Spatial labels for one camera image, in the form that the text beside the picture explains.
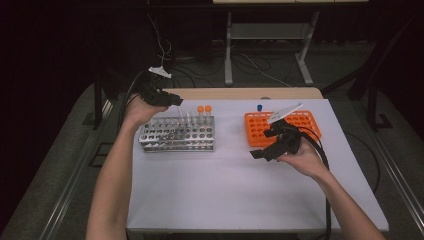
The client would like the person's left hand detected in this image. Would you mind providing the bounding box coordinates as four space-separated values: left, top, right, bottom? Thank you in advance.
123 94 170 132

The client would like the orange plastic test tube rack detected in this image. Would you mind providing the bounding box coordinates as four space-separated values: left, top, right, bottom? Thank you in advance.
244 109 323 148

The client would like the metal floor rail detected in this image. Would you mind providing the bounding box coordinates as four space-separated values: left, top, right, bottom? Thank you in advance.
39 99 115 240
362 123 424 231

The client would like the black floor cable bundle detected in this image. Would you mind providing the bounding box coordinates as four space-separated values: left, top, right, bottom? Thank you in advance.
165 54 228 88

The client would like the grey metal stand frame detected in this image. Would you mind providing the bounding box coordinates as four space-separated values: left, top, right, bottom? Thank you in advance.
224 10 315 87

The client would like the person's right hand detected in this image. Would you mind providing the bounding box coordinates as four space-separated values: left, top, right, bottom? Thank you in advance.
275 139 332 182

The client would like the white floor cable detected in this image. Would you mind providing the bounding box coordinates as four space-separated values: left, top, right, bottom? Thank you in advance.
240 53 292 88
146 12 175 88

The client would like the silver metal test tube rack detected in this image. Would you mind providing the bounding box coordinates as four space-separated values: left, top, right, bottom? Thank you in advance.
138 114 216 154

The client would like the thin black cable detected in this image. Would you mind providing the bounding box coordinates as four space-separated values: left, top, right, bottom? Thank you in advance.
342 130 382 194

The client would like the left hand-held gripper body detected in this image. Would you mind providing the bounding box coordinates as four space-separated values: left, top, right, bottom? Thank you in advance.
137 65 173 104

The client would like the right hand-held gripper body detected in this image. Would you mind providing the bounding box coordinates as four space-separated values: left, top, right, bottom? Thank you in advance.
267 102 305 156

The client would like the black stand leg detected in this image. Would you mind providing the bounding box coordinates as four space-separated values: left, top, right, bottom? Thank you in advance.
365 83 395 133

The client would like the black floor socket frame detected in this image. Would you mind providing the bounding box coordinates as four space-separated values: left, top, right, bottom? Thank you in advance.
88 142 117 168

